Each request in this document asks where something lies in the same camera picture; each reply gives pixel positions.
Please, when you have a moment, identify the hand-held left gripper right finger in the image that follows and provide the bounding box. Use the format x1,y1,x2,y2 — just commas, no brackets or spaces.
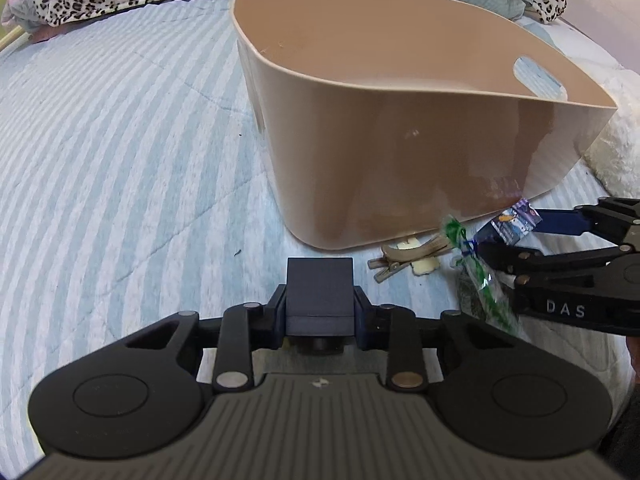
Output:
352,284,522,393

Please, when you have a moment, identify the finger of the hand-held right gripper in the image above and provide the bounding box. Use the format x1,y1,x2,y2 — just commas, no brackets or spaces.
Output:
533,197,640,244
475,242,640,281

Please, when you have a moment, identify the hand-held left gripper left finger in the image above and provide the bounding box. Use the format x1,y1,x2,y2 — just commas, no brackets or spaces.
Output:
125,284,289,394

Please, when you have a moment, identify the clear green wrapper bag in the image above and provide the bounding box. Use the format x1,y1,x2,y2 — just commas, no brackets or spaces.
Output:
439,214,521,335

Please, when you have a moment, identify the blue printed snack packet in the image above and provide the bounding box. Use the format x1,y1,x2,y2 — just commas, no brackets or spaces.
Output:
475,198,544,247

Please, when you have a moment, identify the dark grey small box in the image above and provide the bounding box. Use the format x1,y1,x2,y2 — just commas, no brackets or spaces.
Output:
284,257,355,337

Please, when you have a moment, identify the beige plastic basket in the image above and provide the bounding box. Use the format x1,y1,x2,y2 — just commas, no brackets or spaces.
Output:
230,0,619,251

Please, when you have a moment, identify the person's right forearm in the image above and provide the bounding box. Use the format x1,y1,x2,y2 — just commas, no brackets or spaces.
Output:
627,336,640,387

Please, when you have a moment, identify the pale yellow small piece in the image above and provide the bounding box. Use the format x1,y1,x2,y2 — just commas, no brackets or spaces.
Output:
395,236,442,276

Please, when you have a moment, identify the beige hair clip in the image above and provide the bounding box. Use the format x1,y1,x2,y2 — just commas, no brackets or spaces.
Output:
368,236,457,281

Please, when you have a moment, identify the white fluffy cushion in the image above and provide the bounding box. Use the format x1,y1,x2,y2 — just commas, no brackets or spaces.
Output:
582,62,640,198

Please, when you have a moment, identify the blue striped bed sheet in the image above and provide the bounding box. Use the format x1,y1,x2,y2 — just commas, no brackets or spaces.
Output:
0,0,632,480

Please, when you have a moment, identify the grey-blue pillow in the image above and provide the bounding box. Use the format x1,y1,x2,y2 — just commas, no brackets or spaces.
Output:
395,0,527,23

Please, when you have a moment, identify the wooden bed frame rail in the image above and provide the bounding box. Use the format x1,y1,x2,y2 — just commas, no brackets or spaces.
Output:
0,27,32,53

